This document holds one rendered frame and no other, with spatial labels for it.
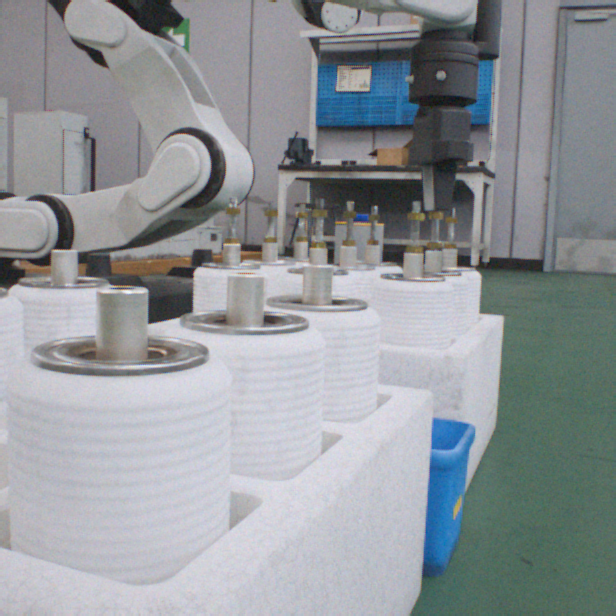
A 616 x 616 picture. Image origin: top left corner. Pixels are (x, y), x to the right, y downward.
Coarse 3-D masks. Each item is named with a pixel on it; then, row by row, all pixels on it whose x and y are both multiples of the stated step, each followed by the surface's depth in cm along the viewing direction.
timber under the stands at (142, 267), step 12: (240, 252) 511; (252, 252) 520; (24, 264) 318; (84, 264) 331; (120, 264) 354; (132, 264) 364; (144, 264) 374; (156, 264) 384; (168, 264) 396; (180, 264) 407
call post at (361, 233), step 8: (336, 224) 124; (344, 224) 123; (336, 232) 124; (344, 232) 123; (360, 232) 122; (368, 232) 122; (336, 240) 124; (360, 240) 122; (336, 248) 124; (360, 248) 122; (336, 256) 124; (360, 256) 122
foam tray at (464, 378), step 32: (480, 320) 107; (384, 352) 76; (416, 352) 75; (448, 352) 75; (480, 352) 84; (384, 384) 76; (416, 384) 75; (448, 384) 73; (480, 384) 87; (448, 416) 74; (480, 416) 90; (480, 448) 93
